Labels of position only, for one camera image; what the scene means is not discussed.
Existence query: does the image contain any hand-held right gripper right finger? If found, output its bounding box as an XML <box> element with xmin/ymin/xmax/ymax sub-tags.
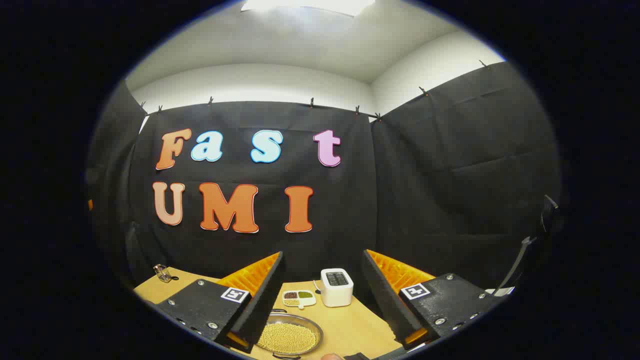
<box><xmin>360</xmin><ymin>249</ymin><xmax>506</xmax><ymax>351</ymax></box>

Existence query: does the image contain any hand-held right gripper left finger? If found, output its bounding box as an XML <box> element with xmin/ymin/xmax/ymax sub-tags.
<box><xmin>151</xmin><ymin>251</ymin><xmax>287</xmax><ymax>354</ymax></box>

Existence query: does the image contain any steel pot with black handles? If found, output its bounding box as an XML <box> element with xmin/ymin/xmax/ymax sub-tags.
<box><xmin>255</xmin><ymin>308</ymin><xmax>325</xmax><ymax>360</ymax></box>

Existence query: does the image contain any white divided bean dish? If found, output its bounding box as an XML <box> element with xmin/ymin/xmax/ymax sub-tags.
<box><xmin>282</xmin><ymin>289</ymin><xmax>317</xmax><ymax>308</ymax></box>

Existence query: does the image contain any pile of yellow soybeans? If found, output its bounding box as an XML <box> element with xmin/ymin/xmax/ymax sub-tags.
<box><xmin>257</xmin><ymin>322</ymin><xmax>318</xmax><ymax>355</ymax></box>

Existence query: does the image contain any white toaster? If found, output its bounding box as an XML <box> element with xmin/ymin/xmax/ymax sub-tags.
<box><xmin>320</xmin><ymin>268</ymin><xmax>355</xmax><ymax>308</ymax></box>

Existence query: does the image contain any ceiling light panel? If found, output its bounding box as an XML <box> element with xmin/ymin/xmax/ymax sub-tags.
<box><xmin>240</xmin><ymin>0</ymin><xmax>376</xmax><ymax>18</ymax></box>

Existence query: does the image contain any small metal wire rack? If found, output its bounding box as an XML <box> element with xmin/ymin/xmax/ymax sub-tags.
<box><xmin>153</xmin><ymin>264</ymin><xmax>179</xmax><ymax>284</ymax></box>

